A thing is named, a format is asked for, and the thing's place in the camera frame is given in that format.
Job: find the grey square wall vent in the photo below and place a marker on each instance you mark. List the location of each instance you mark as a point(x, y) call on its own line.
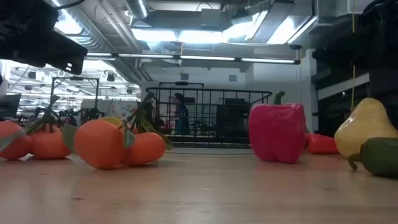
point(184, 76)
point(232, 77)

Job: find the red bell pepper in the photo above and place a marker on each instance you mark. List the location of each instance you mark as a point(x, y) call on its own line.
point(276, 133)

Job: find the silver air duct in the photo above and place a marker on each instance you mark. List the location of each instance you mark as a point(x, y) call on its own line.
point(136, 7)

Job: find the long linear ceiling light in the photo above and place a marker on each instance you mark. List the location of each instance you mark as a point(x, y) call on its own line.
point(205, 58)

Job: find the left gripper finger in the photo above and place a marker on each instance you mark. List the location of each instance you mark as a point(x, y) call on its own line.
point(62, 53)

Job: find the green cucumber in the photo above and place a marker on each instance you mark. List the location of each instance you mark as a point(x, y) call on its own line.
point(381, 157)

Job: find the colourful painted banner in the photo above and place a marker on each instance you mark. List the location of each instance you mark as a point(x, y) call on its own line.
point(115, 107)

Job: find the orange cluster with leaves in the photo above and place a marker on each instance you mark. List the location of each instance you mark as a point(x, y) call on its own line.
point(99, 144)
point(49, 143)

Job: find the dark background monitor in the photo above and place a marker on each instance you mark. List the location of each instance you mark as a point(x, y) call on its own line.
point(9, 105)

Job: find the black shelving unit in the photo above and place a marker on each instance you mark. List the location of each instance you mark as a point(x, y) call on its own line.
point(329, 115)

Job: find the person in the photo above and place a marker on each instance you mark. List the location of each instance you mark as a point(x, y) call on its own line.
point(182, 115)

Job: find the tall black background frame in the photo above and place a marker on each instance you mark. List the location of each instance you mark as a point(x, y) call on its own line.
point(74, 78)

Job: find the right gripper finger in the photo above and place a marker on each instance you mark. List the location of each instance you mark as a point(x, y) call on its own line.
point(348, 46)

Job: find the orange carrot with green top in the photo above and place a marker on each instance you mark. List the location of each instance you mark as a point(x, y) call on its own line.
point(321, 143)

